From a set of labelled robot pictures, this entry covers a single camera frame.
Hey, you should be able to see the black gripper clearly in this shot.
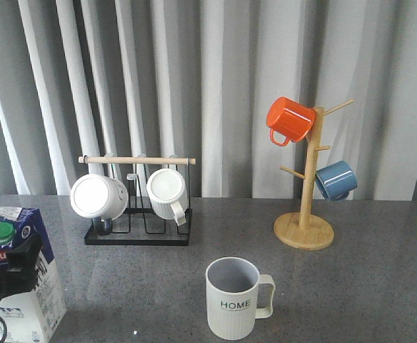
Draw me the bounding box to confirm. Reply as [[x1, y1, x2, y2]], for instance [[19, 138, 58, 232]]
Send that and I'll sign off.
[[0, 234, 43, 300]]

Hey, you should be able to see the Pascual whole milk carton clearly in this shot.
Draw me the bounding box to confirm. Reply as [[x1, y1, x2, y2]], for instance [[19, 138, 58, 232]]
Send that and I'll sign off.
[[0, 207, 66, 342]]

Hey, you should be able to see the cream HOME mug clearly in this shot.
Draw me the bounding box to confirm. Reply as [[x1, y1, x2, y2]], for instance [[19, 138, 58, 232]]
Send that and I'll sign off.
[[205, 257, 276, 340]]

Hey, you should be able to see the white ribbed mug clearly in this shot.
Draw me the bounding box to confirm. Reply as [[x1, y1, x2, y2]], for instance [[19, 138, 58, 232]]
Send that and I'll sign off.
[[146, 169, 189, 226]]

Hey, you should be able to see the grey white curtain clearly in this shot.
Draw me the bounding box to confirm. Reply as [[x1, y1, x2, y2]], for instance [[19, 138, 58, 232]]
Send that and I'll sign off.
[[0, 1, 417, 200]]

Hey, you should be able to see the wooden mug tree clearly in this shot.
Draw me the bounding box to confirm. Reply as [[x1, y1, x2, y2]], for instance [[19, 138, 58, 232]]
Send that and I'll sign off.
[[273, 99, 354, 250]]

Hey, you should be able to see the orange mug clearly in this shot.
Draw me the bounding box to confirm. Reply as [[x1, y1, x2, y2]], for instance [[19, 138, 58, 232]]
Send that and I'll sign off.
[[266, 97, 316, 146]]

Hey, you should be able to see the blue mug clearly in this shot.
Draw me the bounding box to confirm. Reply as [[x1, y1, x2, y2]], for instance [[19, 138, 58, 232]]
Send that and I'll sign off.
[[315, 161, 358, 202]]

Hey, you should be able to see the white round mug dark handle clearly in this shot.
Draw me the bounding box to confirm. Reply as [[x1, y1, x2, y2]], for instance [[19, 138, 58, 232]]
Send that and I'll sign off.
[[70, 174, 129, 236]]

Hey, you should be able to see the black wire mug rack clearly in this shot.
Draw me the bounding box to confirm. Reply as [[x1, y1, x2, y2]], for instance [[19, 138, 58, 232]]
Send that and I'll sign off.
[[79, 156, 196, 246]]

